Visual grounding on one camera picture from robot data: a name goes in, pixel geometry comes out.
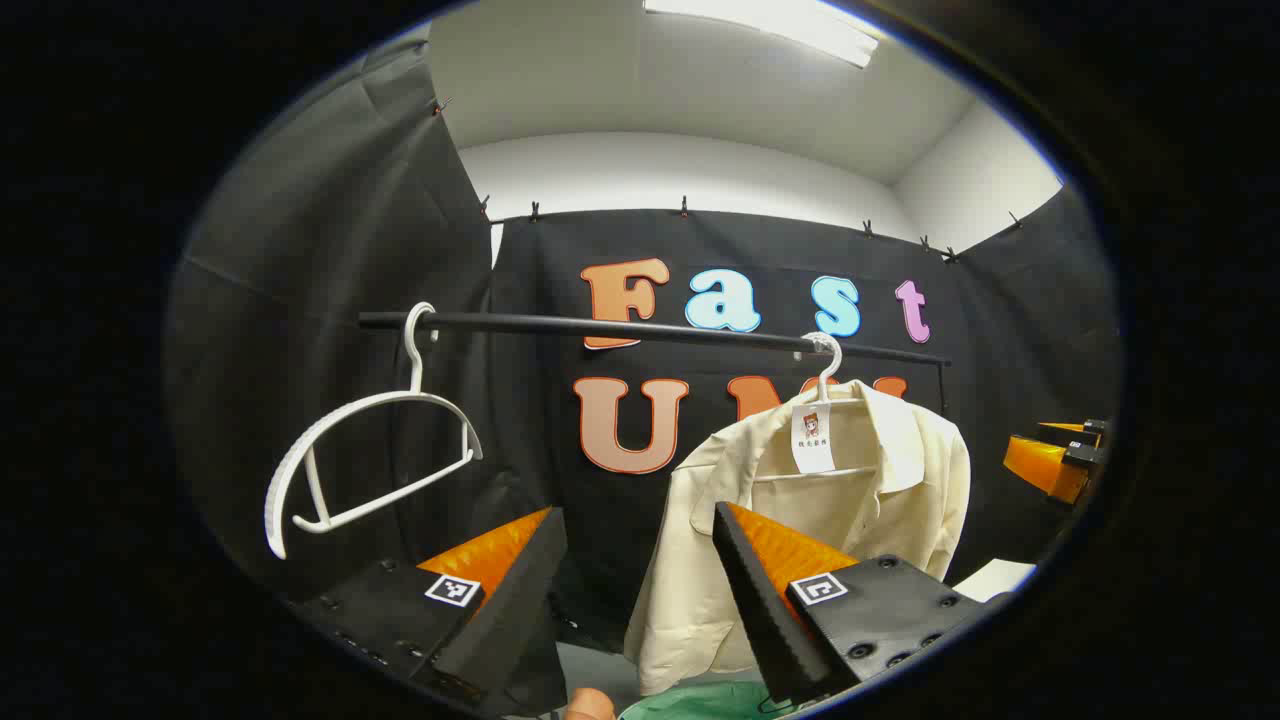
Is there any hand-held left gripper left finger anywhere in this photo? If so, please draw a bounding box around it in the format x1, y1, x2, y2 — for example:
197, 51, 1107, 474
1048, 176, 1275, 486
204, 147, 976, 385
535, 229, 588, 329
285, 505, 571, 716

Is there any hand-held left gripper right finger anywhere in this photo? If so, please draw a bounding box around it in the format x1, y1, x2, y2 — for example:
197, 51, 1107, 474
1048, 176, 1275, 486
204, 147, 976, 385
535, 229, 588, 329
712, 502, 991, 706

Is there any green laundry hamper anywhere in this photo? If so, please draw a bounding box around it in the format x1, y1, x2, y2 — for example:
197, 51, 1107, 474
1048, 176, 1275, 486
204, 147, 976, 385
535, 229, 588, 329
618, 682, 796, 720

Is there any cream shirt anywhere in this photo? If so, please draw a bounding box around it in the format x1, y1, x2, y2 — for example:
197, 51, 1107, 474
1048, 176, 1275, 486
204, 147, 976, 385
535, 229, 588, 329
623, 380, 973, 698

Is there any white thin plastic hanger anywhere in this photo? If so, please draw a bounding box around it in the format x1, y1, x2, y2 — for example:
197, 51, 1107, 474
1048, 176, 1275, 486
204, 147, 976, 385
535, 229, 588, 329
752, 332, 886, 483

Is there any white wide-shouldered plastic hanger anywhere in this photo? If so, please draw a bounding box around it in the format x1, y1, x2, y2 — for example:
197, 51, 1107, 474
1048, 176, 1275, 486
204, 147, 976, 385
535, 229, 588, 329
263, 302, 484, 561

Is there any white flat panel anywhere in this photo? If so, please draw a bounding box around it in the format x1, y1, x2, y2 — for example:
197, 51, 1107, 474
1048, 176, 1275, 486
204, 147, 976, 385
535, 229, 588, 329
952, 558, 1039, 604

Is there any black backdrop cloth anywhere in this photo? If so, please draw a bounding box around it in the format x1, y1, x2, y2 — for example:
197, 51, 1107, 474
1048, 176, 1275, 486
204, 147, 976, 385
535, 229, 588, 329
165, 40, 1121, 716

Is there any row of small backdrop clips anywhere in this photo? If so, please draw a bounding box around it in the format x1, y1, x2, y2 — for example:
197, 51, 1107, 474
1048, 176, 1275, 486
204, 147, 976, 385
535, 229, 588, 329
430, 95, 1026, 266

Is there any ceiling light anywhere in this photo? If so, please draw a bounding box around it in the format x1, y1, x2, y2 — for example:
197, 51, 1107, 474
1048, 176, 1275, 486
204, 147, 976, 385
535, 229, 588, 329
643, 0, 881, 69

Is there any black clothes rail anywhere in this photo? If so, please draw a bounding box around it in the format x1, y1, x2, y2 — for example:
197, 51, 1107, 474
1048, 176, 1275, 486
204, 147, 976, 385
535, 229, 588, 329
358, 310, 951, 416

